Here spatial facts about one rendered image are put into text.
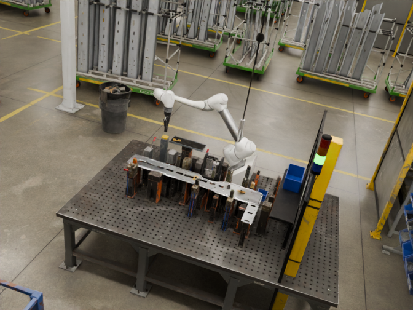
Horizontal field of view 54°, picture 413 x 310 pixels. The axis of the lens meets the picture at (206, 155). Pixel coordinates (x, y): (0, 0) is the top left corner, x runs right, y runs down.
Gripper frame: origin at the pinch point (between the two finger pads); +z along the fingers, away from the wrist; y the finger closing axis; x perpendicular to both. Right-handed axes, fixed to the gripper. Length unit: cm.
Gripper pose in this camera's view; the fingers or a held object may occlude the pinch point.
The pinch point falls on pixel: (166, 128)
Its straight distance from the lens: 429.5
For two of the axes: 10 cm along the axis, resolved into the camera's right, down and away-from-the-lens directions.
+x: 9.3, 2.8, -2.2
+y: -3.3, 4.3, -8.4
